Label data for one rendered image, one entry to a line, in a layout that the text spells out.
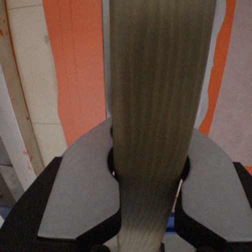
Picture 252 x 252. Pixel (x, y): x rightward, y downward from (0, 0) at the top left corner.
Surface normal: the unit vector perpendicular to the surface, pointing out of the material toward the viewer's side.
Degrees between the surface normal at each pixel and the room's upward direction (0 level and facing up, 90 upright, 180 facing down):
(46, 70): 0
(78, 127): 0
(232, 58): 0
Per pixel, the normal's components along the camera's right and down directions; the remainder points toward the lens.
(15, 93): 1.00, 0.03
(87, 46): -0.05, 0.55
